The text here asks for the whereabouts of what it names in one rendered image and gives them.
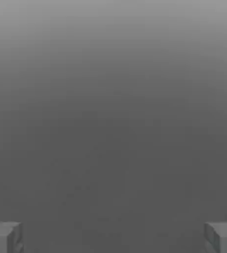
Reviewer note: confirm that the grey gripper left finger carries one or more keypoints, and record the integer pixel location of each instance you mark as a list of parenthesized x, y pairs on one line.
[(3, 237)]

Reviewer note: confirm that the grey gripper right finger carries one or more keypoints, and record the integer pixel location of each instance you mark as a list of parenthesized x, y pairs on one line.
[(224, 237)]

